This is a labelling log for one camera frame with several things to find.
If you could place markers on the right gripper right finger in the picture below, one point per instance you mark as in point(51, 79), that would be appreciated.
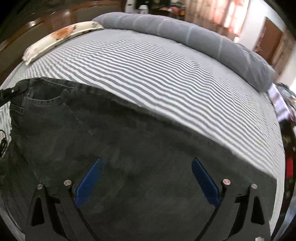
point(239, 211)

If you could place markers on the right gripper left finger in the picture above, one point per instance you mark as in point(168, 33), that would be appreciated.
point(54, 212)

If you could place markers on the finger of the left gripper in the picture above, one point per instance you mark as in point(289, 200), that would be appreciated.
point(9, 93)

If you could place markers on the black denim pants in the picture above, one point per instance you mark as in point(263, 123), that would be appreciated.
point(147, 190)

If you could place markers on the dark wooden headboard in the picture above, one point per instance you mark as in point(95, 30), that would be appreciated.
point(59, 15)

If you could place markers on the floral white pillow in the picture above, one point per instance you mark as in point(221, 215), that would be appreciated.
point(55, 39)

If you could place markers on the lilac cloth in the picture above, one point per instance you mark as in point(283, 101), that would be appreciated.
point(280, 106)

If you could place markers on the grey white striped bedsheet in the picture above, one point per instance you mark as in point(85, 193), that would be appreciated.
point(176, 82)

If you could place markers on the grey rolled duvet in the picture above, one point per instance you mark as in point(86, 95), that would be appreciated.
point(246, 63)

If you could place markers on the brown wooden door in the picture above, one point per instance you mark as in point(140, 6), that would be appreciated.
point(268, 40)

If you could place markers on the pink patterned curtain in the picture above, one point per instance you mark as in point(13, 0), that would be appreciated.
point(225, 17)

